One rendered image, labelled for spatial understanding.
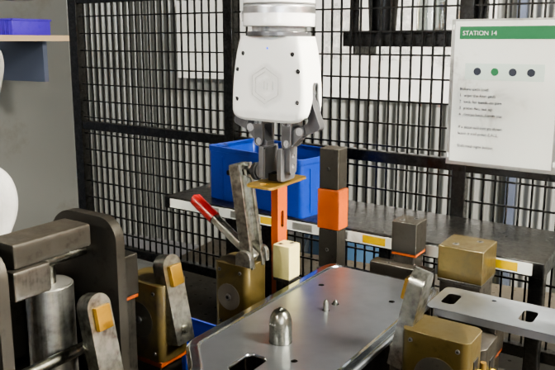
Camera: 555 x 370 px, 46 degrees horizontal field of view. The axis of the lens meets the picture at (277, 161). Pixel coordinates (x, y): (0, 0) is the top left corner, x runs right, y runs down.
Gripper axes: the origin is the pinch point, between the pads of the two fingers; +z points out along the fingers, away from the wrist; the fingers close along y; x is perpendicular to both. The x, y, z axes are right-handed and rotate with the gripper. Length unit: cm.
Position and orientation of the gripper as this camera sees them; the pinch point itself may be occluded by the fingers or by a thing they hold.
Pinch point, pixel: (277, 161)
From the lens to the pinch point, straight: 79.3
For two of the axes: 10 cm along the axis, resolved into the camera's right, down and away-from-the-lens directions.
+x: 5.3, -1.5, 8.3
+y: 8.5, 1.1, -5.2
